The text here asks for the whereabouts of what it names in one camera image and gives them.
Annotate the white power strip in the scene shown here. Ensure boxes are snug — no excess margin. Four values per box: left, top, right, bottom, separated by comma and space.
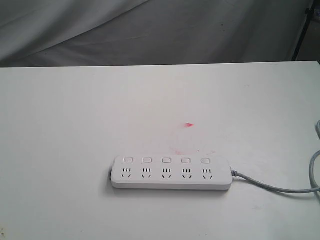
110, 154, 233, 191

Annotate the grey backdrop cloth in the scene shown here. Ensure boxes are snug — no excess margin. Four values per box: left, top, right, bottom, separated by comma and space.
0, 0, 313, 68

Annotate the black tripod stand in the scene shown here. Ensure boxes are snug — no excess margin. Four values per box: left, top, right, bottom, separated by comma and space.
291, 0, 317, 62

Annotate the grey power cable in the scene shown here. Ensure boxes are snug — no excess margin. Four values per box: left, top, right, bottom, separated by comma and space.
231, 119, 320, 196

